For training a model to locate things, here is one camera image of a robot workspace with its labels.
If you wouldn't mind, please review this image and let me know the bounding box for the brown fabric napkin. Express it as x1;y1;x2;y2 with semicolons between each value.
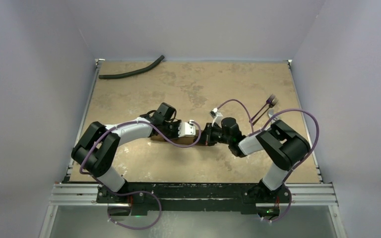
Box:
150;130;216;146

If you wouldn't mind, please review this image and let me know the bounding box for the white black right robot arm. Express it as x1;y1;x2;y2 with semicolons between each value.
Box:
197;117;311;202

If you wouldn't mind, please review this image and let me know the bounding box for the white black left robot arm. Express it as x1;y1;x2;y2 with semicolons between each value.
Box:
71;102;181;203

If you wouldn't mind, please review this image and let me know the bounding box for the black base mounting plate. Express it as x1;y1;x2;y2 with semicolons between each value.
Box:
96;182;291;216

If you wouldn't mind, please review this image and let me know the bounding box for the black foam tube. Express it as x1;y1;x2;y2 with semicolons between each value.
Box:
98;55;165;80

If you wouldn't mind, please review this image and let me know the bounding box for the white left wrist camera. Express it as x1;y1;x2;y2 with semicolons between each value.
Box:
178;120;196;137

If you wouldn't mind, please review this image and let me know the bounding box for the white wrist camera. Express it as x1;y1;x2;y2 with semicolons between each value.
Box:
209;108;224;126
178;120;196;137

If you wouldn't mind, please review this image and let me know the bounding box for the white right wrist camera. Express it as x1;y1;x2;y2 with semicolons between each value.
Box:
209;108;224;126

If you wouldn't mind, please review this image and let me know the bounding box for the adjustable wrench red handle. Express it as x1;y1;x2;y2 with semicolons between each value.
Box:
268;109;274;118

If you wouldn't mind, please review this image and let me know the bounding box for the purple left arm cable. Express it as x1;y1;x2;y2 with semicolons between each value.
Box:
79;119;202;230

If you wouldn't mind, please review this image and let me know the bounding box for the aluminium extrusion rail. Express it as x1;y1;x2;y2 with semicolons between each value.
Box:
49;182;337;207

